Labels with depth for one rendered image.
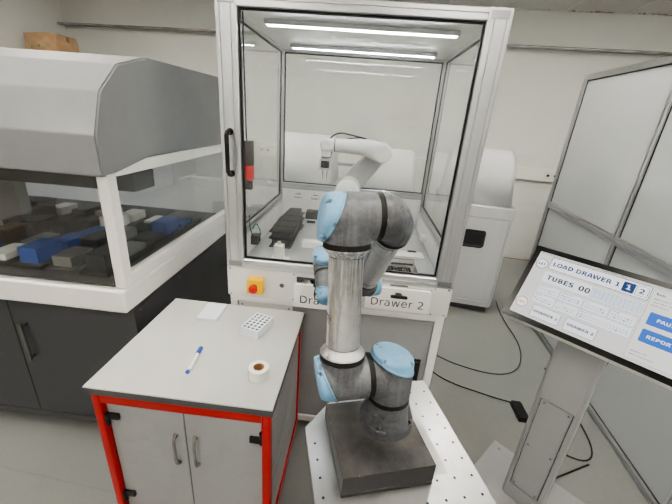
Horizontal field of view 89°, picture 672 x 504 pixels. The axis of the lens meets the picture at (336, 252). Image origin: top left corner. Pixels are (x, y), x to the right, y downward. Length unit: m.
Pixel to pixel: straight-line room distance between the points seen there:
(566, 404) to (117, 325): 1.89
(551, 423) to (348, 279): 1.20
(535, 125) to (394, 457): 4.34
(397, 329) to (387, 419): 0.74
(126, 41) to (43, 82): 4.24
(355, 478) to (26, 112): 1.53
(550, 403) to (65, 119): 2.07
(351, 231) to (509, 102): 4.15
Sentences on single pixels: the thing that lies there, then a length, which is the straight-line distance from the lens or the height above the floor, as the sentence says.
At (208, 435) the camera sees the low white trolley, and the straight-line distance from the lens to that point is 1.40.
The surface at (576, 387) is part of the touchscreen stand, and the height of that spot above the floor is 0.74.
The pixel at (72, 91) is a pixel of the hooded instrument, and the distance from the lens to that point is 1.55.
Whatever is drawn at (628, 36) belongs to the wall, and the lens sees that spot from 5.25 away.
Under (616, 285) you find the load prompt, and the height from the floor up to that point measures 1.15.
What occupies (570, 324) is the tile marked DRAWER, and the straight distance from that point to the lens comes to 1.47.
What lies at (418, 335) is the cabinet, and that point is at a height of 0.68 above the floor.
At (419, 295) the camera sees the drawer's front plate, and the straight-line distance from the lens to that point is 1.58.
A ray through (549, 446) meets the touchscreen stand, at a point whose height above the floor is 0.43.
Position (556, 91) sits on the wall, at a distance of 4.95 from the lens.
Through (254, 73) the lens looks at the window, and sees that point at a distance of 1.48.
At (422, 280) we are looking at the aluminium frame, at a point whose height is 0.98.
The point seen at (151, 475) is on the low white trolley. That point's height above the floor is 0.34.
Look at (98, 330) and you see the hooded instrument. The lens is 1.92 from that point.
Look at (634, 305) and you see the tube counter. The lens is 1.50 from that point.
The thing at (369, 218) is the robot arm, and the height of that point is 1.42.
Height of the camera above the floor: 1.62
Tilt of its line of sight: 22 degrees down
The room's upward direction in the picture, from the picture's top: 4 degrees clockwise
